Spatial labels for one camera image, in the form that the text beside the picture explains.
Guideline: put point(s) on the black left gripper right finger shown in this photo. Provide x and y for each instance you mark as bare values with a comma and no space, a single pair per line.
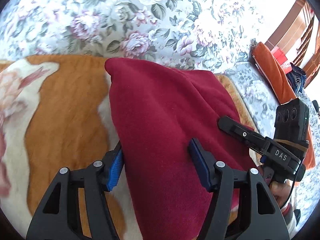
242,205

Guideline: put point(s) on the dark red garment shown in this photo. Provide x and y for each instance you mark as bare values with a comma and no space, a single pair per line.
156,111

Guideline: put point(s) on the dark blue patterned cloth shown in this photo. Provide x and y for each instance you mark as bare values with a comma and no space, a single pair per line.
296,78

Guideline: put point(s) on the red box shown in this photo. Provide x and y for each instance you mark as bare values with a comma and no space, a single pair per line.
281,58

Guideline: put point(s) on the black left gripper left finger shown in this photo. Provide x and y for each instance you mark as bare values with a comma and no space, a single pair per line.
58,213

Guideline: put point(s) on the floral bed sheet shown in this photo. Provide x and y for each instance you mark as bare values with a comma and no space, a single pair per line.
215,35

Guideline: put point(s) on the right hand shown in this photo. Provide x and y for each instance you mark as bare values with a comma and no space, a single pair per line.
281,193

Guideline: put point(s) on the orange brown folded cloth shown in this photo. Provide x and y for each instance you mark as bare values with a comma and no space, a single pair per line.
276,77

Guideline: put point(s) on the black camera box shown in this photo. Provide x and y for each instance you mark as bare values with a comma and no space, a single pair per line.
291,129

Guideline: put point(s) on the brown floral plush blanket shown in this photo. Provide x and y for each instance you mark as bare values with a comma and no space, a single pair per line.
55,112

